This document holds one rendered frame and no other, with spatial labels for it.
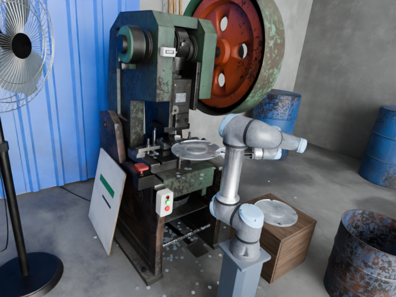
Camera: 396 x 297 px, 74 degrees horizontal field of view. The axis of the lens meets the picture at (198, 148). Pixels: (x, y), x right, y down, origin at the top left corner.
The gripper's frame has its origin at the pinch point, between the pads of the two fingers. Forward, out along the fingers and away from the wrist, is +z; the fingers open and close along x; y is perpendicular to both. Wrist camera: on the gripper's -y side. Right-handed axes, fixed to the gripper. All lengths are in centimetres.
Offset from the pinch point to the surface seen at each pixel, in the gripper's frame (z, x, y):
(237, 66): -13, -45, -31
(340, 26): -199, -84, -274
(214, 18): 0, -73, -51
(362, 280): -78, 61, 36
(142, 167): 40.0, 0.9, 20.0
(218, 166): -2.6, 16.2, -14.0
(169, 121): 28.3, -14.8, -10.0
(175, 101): 24.3, -26.3, -12.1
